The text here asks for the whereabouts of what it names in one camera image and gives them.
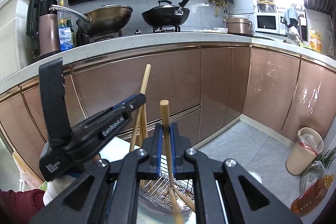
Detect wire utensil holder basket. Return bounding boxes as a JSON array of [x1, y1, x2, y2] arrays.
[[139, 155, 194, 213]]

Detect wooden chopstick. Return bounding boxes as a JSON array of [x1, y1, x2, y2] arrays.
[[129, 64, 151, 152], [159, 100, 184, 224], [173, 187, 196, 213], [139, 105, 148, 147]]

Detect copper kitchen cabinets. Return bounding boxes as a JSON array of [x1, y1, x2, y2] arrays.
[[0, 41, 336, 183]]

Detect cooking oil bottle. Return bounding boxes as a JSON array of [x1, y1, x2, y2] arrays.
[[290, 174, 335, 217]]

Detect black wok with lid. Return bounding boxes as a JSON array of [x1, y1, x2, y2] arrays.
[[142, 0, 191, 28]]

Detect white microwave oven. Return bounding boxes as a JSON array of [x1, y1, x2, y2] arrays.
[[254, 12, 280, 34]]

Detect rose gold rice cooker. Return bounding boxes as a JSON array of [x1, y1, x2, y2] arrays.
[[226, 18, 253, 36]]

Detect red sleeve forearm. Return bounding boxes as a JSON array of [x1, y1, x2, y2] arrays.
[[1, 189, 45, 223]]

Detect left hand white glove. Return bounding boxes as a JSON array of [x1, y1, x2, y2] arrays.
[[39, 142, 85, 206]]

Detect rose gold thermos kettle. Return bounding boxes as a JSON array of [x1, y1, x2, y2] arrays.
[[26, 0, 61, 62]]

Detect beige trash bin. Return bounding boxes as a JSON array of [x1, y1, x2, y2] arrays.
[[285, 127, 324, 176]]

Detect bronze wok with handle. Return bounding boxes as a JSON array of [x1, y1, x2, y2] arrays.
[[49, 5, 133, 36]]

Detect blue salt bag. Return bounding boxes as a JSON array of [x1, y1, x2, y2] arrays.
[[58, 27, 74, 52]]

